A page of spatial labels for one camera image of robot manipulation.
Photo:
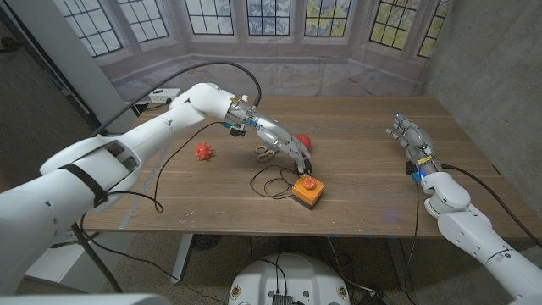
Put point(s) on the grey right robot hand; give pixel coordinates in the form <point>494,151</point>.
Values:
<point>417,142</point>

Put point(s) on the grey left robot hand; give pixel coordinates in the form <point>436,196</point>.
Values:
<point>275,133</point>

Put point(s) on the orange box with red button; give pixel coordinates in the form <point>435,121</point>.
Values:
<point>305,194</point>

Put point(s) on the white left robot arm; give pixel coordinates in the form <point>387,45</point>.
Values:
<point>106,165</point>

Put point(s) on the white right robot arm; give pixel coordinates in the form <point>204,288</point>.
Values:
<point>478,233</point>

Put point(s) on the yellow and grey scissors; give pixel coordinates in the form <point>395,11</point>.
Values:
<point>258,148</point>

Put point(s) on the red spiky ball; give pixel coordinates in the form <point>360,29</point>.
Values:
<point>203,151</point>

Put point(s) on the printed window backdrop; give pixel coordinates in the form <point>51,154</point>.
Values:
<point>322,72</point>

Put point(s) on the white power strip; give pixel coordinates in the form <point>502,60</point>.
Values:
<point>163,95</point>

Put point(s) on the grey table leg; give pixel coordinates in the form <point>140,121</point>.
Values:
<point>181,258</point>
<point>398,264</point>

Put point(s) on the black fan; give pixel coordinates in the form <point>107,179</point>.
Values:
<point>206,241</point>

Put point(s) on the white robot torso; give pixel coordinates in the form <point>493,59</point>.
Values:
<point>288,275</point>

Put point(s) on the black stand leg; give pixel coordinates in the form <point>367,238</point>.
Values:
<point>95,256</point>

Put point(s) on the white printed floor mat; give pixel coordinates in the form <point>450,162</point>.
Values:
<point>55,271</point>

